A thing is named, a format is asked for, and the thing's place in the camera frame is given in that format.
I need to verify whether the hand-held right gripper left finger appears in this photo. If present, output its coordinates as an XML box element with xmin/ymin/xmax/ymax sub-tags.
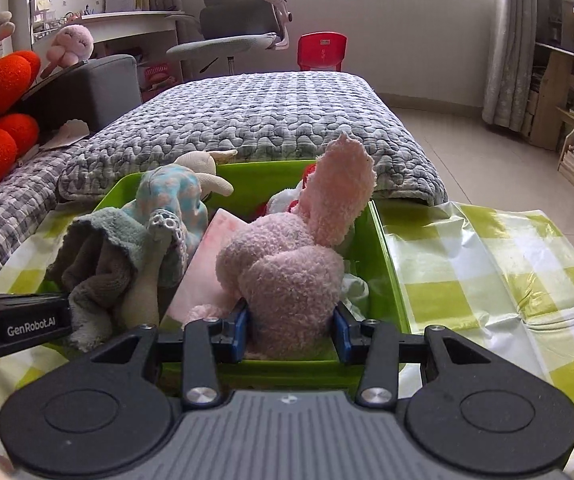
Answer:
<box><xmin>89</xmin><ymin>300</ymin><xmax>248</xmax><ymax>409</ymax></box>

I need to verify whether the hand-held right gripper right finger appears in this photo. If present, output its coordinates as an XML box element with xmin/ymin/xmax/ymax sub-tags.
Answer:
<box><xmin>334</xmin><ymin>302</ymin><xmax>492</xmax><ymax>409</ymax></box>

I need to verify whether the green plastic bin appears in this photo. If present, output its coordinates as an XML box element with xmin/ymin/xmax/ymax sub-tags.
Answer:
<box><xmin>41</xmin><ymin>160</ymin><xmax>412</xmax><ymax>392</ymax></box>

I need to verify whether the pink and white sponge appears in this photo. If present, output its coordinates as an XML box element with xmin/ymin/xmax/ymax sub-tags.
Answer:
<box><xmin>164</xmin><ymin>207</ymin><xmax>254</xmax><ymax>323</ymax></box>

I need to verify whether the grey towel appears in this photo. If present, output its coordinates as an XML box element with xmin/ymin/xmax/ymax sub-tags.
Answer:
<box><xmin>46</xmin><ymin>207</ymin><xmax>168</xmax><ymax>353</ymax></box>

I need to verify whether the rabbit doll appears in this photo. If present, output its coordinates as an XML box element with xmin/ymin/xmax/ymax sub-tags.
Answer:
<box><xmin>117</xmin><ymin>149</ymin><xmax>238</xmax><ymax>331</ymax></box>

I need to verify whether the red and white plush toy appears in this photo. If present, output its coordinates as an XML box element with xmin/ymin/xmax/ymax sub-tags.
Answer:
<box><xmin>266</xmin><ymin>162</ymin><xmax>320</xmax><ymax>218</ymax></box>

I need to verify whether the yellow-green checked tablecloth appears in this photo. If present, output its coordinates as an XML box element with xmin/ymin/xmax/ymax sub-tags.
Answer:
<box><xmin>0</xmin><ymin>200</ymin><xmax>574</xmax><ymax>478</ymax></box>

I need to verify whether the white paper sheet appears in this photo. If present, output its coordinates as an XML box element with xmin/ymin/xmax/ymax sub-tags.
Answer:
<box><xmin>41</xmin><ymin>119</ymin><xmax>91</xmax><ymax>152</ymax></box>

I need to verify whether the grey knitted ottoman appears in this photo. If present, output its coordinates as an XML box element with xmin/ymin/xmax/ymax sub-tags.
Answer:
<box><xmin>58</xmin><ymin>71</ymin><xmax>448</xmax><ymax>207</ymax></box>

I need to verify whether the dark grey sofa armrest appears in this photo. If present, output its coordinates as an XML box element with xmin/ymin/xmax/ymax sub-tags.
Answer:
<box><xmin>19</xmin><ymin>54</ymin><xmax>144</xmax><ymax>135</ymax></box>

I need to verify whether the pink plastic basket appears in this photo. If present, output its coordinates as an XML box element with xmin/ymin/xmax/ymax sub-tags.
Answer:
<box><xmin>141</xmin><ymin>61</ymin><xmax>178</xmax><ymax>95</ymax></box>

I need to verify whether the pink plush rabbit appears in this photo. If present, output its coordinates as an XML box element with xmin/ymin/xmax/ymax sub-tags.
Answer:
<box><xmin>41</xmin><ymin>23</ymin><xmax>96</xmax><ymax>79</ymax></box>

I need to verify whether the red plastic chair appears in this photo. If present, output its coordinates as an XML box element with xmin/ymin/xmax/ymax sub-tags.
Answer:
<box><xmin>297</xmin><ymin>31</ymin><xmax>348</xmax><ymax>73</ymax></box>

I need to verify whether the grey office chair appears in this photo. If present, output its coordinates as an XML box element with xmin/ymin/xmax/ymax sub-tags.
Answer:
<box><xmin>166</xmin><ymin>0</ymin><xmax>294</xmax><ymax>78</ymax></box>

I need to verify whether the white desk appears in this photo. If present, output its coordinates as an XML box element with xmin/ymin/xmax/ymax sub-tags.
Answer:
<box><xmin>29</xmin><ymin>9</ymin><xmax>188</xmax><ymax>86</ymax></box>

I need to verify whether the wooden shelf unit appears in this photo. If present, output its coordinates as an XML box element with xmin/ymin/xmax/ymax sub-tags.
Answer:
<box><xmin>527</xmin><ymin>0</ymin><xmax>574</xmax><ymax>193</ymax></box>

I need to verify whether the grey curtain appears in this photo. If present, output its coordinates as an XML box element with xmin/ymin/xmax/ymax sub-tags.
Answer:
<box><xmin>482</xmin><ymin>0</ymin><xmax>545</xmax><ymax>134</ymax></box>

